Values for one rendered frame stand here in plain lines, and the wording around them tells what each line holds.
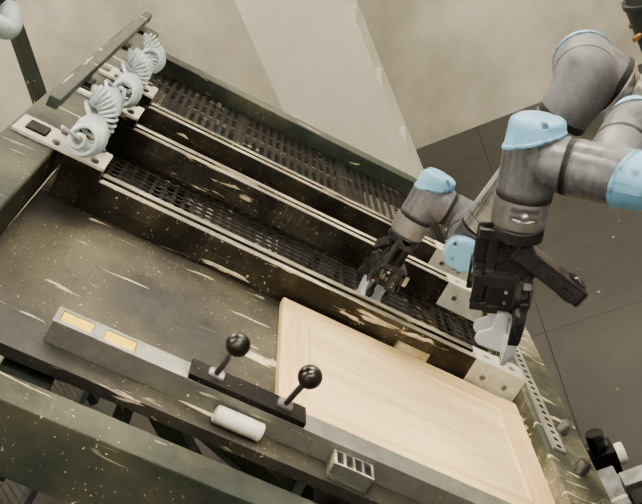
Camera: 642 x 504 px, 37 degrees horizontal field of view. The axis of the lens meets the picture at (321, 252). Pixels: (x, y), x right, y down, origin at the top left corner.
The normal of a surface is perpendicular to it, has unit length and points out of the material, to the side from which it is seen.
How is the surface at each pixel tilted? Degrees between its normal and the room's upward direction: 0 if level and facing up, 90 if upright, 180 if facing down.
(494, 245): 90
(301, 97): 90
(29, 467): 90
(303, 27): 90
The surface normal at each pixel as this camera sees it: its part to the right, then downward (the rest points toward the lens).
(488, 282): -0.08, 0.40
